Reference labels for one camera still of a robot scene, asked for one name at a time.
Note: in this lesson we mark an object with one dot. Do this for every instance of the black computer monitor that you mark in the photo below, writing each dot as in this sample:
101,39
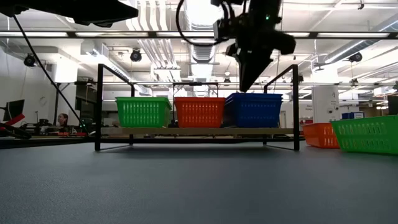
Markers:
14,109

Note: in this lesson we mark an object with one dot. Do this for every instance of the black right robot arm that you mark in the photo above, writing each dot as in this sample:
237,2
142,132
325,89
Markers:
264,6

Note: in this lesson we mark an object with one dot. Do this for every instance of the blue storage box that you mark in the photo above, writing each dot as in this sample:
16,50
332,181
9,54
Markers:
353,115

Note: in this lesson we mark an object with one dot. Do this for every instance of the orange-red plastic basket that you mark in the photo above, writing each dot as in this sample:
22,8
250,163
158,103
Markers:
199,113
318,135

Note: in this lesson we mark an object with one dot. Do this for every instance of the black hanging spotlight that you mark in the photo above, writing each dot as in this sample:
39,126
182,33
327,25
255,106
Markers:
136,55
30,60
355,57

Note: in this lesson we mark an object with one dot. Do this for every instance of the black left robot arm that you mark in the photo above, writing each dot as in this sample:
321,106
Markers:
21,6

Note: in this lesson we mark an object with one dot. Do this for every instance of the green plastic basket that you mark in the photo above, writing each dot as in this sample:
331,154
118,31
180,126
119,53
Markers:
143,99
143,115
367,135

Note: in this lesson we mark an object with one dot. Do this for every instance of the silver ceiling air duct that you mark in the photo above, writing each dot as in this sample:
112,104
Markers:
202,59

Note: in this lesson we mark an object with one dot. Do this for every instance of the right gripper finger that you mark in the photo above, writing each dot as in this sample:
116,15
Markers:
258,67
245,71

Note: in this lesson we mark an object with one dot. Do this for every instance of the red slanted bar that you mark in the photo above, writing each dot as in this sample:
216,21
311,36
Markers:
14,119

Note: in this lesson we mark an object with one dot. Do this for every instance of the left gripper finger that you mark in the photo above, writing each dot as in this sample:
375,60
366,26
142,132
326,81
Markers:
116,4
121,15

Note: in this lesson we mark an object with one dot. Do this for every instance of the blue plastic basket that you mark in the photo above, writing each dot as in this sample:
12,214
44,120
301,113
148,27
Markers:
253,98
258,94
253,115

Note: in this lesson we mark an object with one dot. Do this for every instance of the person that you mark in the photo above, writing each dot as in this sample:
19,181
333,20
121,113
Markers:
63,119

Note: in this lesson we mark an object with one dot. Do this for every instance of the blue-grey table mat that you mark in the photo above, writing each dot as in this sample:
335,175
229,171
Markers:
199,186

